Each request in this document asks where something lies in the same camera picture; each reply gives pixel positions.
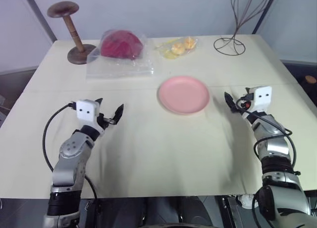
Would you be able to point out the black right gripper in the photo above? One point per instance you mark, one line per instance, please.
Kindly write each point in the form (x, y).
(247, 113)

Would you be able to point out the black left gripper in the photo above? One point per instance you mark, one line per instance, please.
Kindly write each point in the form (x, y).
(105, 121)

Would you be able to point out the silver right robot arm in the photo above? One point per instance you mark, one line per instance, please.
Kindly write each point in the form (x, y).
(277, 149)

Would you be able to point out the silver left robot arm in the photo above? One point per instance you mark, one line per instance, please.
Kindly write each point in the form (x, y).
(70, 153)

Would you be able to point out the pink round plate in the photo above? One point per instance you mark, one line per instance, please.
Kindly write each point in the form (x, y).
(183, 94)

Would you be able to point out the small clear fruit bag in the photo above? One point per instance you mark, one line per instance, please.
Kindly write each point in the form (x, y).
(173, 52)

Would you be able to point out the red item in plastic bag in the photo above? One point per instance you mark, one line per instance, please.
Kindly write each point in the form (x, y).
(119, 69)

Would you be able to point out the cream tablecloth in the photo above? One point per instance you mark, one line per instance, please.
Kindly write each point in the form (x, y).
(148, 149)

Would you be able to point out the dark red knitted hat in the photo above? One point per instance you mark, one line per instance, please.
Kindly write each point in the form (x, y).
(122, 45)

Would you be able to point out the brown wooden hat stand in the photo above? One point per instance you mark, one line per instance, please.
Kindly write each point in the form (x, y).
(74, 37)

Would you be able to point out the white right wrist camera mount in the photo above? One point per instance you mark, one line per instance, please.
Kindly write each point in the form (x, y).
(262, 97)

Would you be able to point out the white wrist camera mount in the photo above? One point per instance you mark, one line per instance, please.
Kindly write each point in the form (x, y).
(262, 97)
(86, 110)

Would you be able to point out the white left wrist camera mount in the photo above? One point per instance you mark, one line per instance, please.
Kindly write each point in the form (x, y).
(86, 110)

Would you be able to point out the dark grey frame post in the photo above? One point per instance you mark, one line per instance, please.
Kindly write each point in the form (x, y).
(263, 13)
(42, 17)

